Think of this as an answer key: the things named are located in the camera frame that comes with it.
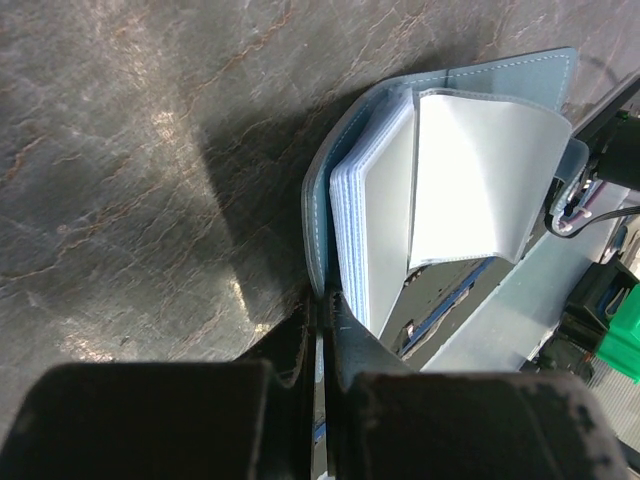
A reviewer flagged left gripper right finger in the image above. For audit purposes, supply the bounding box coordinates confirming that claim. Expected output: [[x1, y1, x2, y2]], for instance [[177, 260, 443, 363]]
[[324, 289, 625, 479]]

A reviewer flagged blue leather card holder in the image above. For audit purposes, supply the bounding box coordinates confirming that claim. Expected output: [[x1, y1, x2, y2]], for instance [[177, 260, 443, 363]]
[[301, 47, 588, 335]]

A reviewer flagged green plastic block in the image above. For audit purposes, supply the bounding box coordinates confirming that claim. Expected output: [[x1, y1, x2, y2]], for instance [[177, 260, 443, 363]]
[[596, 285, 640, 383]]

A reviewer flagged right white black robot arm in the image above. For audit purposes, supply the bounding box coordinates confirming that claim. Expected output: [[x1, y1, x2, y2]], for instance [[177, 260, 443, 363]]
[[576, 71, 639, 191]]

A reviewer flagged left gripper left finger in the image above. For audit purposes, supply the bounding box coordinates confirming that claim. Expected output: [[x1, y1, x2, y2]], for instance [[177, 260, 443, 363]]
[[1, 299, 316, 479]]

